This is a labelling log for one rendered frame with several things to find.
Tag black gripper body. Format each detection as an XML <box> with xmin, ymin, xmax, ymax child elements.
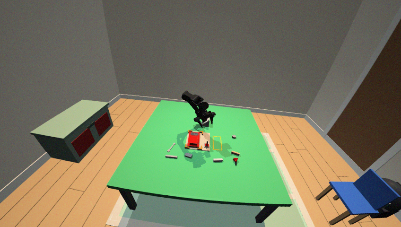
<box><xmin>194</xmin><ymin>109</ymin><xmax>216</xmax><ymax>122</ymax></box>

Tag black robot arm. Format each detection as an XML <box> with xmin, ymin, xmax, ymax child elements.
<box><xmin>182</xmin><ymin>91</ymin><xmax>212</xmax><ymax>122</ymax></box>

